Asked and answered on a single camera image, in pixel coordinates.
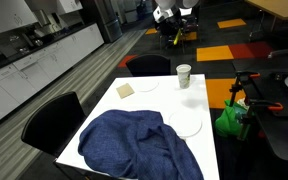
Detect black clamp with orange handles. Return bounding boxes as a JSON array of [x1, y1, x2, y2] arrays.
[[229, 71, 284, 137]]

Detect stainless steel refrigerator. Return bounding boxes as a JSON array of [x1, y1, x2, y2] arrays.
[[80, 0, 122, 43]]

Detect black side table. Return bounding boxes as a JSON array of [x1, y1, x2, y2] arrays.
[[233, 57, 288, 161]]

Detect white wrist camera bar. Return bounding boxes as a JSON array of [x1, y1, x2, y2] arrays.
[[153, 7, 173, 23]]

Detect brown cardboard square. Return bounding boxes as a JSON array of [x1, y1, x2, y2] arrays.
[[117, 83, 134, 99]]

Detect clear plate near cardboard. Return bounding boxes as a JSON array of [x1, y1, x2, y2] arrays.
[[132, 80, 159, 92]]

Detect green bag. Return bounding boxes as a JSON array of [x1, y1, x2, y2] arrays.
[[215, 100, 249, 140]]

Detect black chair at table end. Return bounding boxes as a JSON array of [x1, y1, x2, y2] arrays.
[[126, 54, 171, 77]]

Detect white paper cup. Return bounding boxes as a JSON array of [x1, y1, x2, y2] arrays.
[[176, 64, 191, 89]]

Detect clear plate near cloth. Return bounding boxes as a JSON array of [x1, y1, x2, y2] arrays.
[[169, 110, 202, 138]]

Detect blue cloth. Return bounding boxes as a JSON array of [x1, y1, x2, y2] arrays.
[[78, 110, 204, 180]]

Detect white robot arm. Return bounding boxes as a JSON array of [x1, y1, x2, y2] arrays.
[[153, 0, 201, 35]]

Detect wooden table top corner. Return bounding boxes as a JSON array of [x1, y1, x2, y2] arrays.
[[245, 0, 288, 19]]

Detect black chair at table side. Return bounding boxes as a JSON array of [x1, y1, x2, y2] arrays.
[[21, 92, 86, 158]]

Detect yellow cylindrical marker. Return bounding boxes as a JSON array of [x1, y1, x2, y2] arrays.
[[173, 29, 182, 45]]

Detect white kitchen cabinets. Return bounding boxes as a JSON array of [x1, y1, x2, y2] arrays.
[[0, 23, 104, 120]]

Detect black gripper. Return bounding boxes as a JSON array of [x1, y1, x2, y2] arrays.
[[159, 16, 183, 35]]

